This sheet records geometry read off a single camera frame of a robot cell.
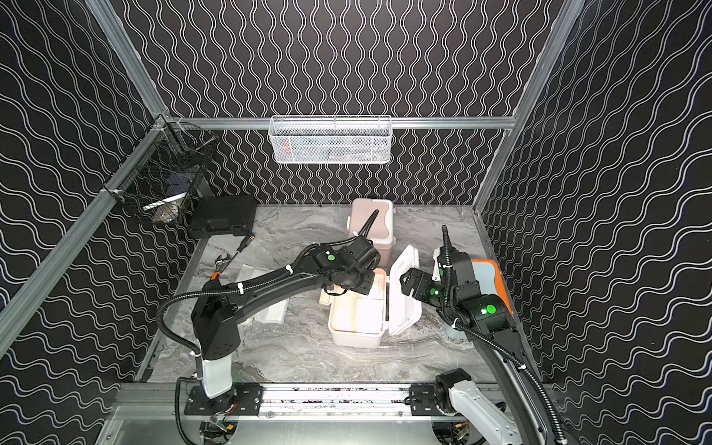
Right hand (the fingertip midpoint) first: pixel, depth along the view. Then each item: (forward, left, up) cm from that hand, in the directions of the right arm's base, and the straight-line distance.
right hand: (416, 280), depth 73 cm
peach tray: (-4, +17, -12) cm, 21 cm away
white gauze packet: (-7, +12, -9) cm, 16 cm away
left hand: (+4, +12, -7) cm, 15 cm away
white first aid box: (-4, +3, -10) cm, 11 cm away
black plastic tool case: (+44, +74, -22) cm, 89 cm away
